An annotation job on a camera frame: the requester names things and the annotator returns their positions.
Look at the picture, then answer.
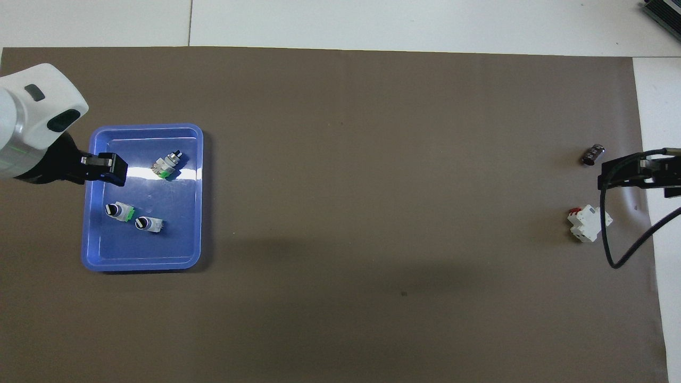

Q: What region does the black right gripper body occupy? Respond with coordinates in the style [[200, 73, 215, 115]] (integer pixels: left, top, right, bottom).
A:
[[645, 151, 681, 199]]

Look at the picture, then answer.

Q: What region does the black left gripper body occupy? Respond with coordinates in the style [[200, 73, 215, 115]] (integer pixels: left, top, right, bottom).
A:
[[15, 132, 81, 186]]

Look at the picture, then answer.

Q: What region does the selector switch with black knob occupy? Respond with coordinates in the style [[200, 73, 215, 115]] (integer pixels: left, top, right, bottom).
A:
[[105, 202, 135, 223], [135, 215, 166, 234], [150, 150, 184, 181]]

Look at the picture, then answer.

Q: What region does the small black terminal block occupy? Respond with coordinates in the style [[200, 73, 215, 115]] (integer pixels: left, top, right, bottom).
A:
[[582, 143, 607, 166]]

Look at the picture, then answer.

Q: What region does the white circuit breaker red lever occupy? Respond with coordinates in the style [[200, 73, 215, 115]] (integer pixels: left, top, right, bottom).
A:
[[567, 205, 613, 243]]

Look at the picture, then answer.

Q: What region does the blue plastic tray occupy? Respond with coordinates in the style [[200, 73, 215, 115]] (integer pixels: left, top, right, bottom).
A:
[[81, 123, 204, 273]]

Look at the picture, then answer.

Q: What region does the grey ribbed metal device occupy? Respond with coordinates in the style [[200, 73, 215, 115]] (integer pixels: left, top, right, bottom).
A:
[[641, 0, 681, 35]]

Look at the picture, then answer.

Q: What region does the brown table mat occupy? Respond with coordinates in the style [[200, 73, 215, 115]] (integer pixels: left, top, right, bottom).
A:
[[0, 47, 670, 383]]

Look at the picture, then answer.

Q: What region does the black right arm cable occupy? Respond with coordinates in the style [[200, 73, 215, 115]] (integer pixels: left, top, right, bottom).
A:
[[599, 148, 681, 269]]

